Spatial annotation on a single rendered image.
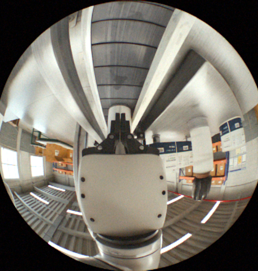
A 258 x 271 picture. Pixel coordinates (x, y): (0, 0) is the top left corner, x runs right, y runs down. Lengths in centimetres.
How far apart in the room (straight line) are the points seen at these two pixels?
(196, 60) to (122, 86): 14
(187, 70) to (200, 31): 11
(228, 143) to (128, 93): 49
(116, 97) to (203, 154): 29
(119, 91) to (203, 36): 22
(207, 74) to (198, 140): 21
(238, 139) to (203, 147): 27
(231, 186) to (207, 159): 461
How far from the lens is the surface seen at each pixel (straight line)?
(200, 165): 31
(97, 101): 20
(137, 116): 17
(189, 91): 19
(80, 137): 35
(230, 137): 51
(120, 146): 16
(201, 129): 32
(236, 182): 483
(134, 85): 16
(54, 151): 190
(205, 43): 21
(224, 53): 26
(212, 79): 19
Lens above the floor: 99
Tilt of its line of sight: 15 degrees down
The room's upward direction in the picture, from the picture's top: 178 degrees clockwise
